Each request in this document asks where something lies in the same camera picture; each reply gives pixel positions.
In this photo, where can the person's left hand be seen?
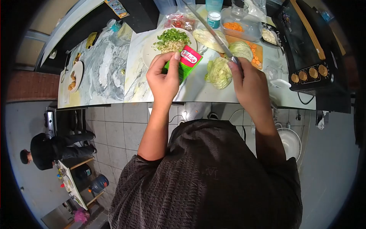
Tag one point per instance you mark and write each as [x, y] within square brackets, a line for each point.
[163, 83]

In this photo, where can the person's right hand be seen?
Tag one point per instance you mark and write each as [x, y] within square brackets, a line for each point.
[253, 86]

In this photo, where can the person's right fingers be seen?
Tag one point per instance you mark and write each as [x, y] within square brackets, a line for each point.
[248, 68]

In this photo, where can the person's left thumb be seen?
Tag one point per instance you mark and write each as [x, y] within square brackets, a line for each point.
[173, 63]

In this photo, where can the person's right thumb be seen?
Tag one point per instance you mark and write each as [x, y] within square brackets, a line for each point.
[233, 68]

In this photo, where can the person's left fingers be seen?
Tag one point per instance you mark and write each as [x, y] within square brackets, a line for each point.
[156, 63]

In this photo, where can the green and red packet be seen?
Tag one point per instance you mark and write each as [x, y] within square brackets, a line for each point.
[189, 61]

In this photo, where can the long kitchen knife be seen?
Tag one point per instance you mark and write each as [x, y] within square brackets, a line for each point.
[213, 34]

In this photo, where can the pile of carrot slices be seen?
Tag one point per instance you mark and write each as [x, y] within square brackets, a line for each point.
[255, 58]

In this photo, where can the white round plate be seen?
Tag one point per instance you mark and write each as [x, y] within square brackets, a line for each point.
[148, 53]

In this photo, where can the large cabbage wedge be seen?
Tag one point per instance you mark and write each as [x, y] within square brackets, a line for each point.
[218, 73]

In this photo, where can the pile of bean sprouts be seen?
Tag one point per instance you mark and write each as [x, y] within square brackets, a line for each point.
[171, 47]

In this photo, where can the round cabbage piece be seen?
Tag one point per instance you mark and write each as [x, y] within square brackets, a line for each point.
[242, 51]

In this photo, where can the wooden cutting board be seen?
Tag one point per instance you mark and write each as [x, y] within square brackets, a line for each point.
[259, 49]

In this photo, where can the small clear tub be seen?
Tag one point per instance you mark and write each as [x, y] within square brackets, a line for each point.
[273, 73]

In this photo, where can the pile of chopped green onions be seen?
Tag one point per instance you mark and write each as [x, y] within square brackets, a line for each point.
[173, 35]

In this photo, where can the plate of shredded cabbage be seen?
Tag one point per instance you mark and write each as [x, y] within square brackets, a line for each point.
[268, 35]

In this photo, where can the flat cabbage piece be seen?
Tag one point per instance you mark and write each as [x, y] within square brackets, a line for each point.
[207, 38]

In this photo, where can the clear plastic container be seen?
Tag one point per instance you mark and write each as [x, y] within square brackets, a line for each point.
[251, 28]

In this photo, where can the plastic bag of red chilies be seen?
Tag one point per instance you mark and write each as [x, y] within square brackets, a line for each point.
[179, 22]

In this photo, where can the pile of shredded carrot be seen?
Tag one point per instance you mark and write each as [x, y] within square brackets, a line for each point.
[233, 26]

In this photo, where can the white lidded jar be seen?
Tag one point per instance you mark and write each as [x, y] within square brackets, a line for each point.
[214, 18]

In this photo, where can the small bottle with blue label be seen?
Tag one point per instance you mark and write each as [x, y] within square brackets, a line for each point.
[115, 25]

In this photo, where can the glass jar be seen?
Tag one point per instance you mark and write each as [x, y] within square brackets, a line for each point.
[238, 9]

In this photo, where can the black toaster oven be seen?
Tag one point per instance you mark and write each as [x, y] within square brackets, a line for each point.
[303, 43]

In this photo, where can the clear plastic bag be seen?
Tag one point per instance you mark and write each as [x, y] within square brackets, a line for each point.
[257, 7]

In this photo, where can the blue plastic cup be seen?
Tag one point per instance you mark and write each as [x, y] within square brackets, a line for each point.
[214, 4]

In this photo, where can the colourful printed packet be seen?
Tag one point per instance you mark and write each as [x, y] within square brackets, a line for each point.
[117, 7]

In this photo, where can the yellow and black utensil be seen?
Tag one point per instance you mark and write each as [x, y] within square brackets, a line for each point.
[91, 40]

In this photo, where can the plate of fried food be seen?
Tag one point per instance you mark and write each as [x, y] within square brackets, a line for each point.
[75, 76]

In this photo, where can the white fan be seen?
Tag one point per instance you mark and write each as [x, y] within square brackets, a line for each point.
[290, 143]

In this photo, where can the person's body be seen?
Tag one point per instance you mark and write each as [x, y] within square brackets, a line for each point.
[206, 177]

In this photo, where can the metal stove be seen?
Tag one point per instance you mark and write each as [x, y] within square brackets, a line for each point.
[51, 121]

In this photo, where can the black bucket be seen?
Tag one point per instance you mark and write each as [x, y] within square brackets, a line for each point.
[83, 172]

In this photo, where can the blue water jug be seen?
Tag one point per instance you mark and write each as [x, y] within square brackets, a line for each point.
[99, 183]

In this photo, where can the small table with dishes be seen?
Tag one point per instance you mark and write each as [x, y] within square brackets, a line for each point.
[70, 183]

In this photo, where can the pink fluffy object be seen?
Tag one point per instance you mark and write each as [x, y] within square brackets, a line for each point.
[81, 216]

